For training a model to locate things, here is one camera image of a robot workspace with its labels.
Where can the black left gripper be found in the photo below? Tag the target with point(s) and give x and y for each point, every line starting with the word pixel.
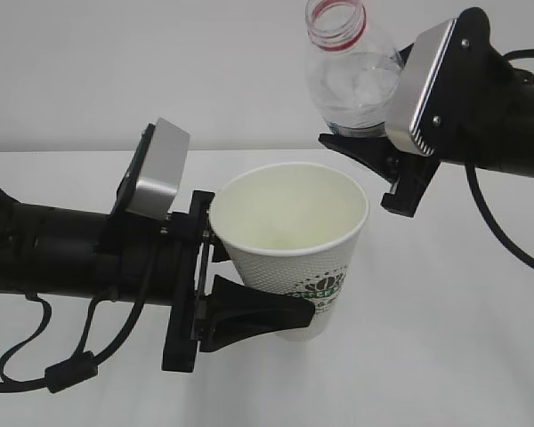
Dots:
pixel 174 274

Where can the clear water bottle red label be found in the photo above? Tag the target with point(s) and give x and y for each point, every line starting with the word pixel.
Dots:
pixel 352 67

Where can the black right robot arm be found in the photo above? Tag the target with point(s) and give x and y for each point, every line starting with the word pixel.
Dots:
pixel 458 101

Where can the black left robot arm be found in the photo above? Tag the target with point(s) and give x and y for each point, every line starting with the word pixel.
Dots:
pixel 49 250

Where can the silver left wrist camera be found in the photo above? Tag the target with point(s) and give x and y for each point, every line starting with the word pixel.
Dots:
pixel 154 175

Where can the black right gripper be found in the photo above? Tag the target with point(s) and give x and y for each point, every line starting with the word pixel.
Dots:
pixel 411 174

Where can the white paper cup green logo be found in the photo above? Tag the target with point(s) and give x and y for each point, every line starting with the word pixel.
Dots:
pixel 291 229

